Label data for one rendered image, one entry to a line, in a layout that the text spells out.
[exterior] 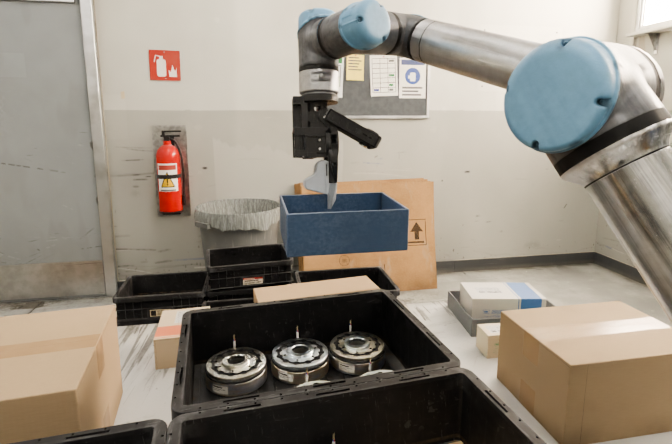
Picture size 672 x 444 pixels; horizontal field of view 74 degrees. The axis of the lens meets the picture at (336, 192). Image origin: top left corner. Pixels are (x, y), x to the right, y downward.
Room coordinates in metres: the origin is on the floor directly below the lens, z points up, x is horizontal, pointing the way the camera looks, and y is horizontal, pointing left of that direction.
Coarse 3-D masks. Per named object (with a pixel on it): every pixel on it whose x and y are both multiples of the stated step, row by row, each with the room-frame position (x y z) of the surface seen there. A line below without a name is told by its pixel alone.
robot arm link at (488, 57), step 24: (408, 24) 0.82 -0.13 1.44; (432, 24) 0.79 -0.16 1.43; (408, 48) 0.82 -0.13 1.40; (432, 48) 0.77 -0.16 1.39; (456, 48) 0.74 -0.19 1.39; (480, 48) 0.71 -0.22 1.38; (504, 48) 0.68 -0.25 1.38; (528, 48) 0.66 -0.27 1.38; (456, 72) 0.76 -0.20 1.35; (480, 72) 0.71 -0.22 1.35; (504, 72) 0.67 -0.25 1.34
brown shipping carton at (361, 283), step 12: (360, 276) 1.13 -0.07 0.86; (264, 288) 1.04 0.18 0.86; (276, 288) 1.04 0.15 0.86; (288, 288) 1.04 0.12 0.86; (300, 288) 1.04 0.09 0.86; (312, 288) 1.05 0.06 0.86; (324, 288) 1.04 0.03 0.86; (336, 288) 1.04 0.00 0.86; (348, 288) 1.04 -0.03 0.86; (360, 288) 1.04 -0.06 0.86; (372, 288) 1.04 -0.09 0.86; (264, 300) 0.97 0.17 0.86; (276, 300) 0.97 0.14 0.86
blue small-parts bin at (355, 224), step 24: (288, 216) 0.67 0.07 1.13; (312, 216) 0.68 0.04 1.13; (336, 216) 0.68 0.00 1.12; (360, 216) 0.69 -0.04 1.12; (384, 216) 0.70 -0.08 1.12; (408, 216) 0.71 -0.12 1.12; (288, 240) 0.67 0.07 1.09; (312, 240) 0.68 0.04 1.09; (336, 240) 0.68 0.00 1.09; (360, 240) 0.69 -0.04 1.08; (384, 240) 0.70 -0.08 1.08
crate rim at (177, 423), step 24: (360, 384) 0.54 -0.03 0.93; (384, 384) 0.54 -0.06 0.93; (408, 384) 0.54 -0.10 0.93; (480, 384) 0.54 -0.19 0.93; (216, 408) 0.49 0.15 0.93; (240, 408) 0.49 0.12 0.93; (264, 408) 0.49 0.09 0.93; (504, 408) 0.49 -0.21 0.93; (168, 432) 0.45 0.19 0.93; (528, 432) 0.45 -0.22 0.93
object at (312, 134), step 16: (304, 96) 0.83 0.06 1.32; (320, 96) 0.82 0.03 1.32; (336, 96) 0.84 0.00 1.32; (304, 112) 0.83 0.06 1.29; (320, 112) 0.84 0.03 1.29; (304, 128) 0.81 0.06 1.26; (320, 128) 0.81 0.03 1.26; (336, 128) 0.84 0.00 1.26; (304, 144) 0.81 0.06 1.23; (320, 144) 0.82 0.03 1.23
